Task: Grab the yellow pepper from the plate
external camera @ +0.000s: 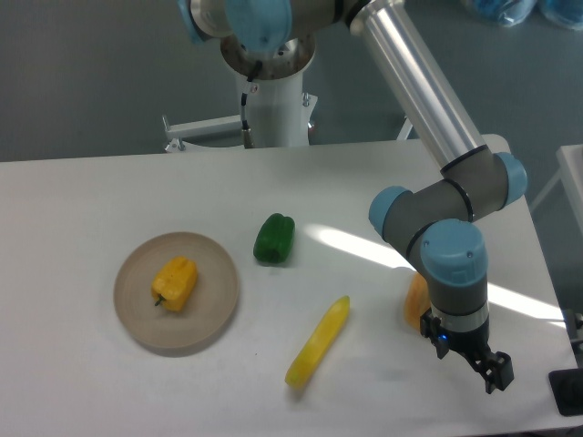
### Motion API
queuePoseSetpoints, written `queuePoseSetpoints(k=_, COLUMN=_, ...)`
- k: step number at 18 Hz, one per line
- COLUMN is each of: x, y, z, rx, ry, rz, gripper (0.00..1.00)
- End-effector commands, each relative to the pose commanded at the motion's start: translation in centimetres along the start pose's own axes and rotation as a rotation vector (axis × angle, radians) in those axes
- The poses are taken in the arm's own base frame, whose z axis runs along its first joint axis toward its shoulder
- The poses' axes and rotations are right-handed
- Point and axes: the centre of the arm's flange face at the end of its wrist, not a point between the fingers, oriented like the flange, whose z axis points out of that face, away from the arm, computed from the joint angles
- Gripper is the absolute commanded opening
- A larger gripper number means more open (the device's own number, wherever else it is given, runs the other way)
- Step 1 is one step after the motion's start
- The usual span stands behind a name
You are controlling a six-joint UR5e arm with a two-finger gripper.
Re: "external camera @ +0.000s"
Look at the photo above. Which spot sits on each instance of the yellow corn cob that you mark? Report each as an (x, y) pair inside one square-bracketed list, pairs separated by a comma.
[(309, 358)]

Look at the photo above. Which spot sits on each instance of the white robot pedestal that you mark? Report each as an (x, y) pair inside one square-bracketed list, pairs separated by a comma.
[(274, 110)]

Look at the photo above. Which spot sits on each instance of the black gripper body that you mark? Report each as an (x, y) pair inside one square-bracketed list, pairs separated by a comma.
[(466, 335)]

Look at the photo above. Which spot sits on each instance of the orange fruit behind arm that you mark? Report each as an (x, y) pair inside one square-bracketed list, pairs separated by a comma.
[(417, 301)]

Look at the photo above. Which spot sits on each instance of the black device at table edge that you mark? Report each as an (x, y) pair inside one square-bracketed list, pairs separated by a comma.
[(566, 384)]

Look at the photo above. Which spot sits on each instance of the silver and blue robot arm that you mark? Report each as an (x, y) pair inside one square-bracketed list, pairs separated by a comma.
[(434, 229)]

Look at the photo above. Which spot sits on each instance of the yellow bell pepper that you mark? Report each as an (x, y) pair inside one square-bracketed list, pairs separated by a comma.
[(173, 284)]

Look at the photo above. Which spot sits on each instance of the green bell pepper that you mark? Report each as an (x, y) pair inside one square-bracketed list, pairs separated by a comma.
[(274, 242)]

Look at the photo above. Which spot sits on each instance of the beige round plate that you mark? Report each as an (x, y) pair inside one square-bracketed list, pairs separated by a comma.
[(207, 311)]

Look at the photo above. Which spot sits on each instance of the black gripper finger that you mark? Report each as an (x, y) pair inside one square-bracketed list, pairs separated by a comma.
[(478, 365), (499, 371)]

